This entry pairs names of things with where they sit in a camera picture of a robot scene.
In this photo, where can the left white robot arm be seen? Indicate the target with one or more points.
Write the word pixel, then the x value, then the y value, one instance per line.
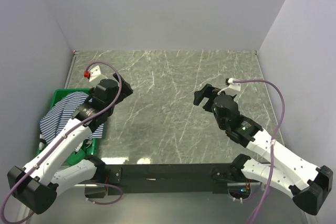
pixel 40 181

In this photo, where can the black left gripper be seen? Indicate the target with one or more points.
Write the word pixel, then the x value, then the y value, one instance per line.
pixel 126 91

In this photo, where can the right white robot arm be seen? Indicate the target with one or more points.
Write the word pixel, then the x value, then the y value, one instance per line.
pixel 308 185

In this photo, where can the green plastic basket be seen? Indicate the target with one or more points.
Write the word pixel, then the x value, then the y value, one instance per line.
pixel 87 147

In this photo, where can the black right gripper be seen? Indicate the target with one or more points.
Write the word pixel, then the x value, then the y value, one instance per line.
pixel 208 91

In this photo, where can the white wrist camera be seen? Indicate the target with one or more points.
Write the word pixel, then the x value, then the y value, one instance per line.
pixel 94 75
pixel 232 88

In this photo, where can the blue white striped tank top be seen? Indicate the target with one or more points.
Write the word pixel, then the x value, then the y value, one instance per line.
pixel 64 105

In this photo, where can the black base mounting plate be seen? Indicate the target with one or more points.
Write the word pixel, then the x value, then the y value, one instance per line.
pixel 171 178

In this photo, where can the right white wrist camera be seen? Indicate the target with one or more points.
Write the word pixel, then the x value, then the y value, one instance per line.
pixel 232 88

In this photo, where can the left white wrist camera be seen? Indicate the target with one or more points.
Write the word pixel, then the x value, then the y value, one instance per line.
pixel 94 75

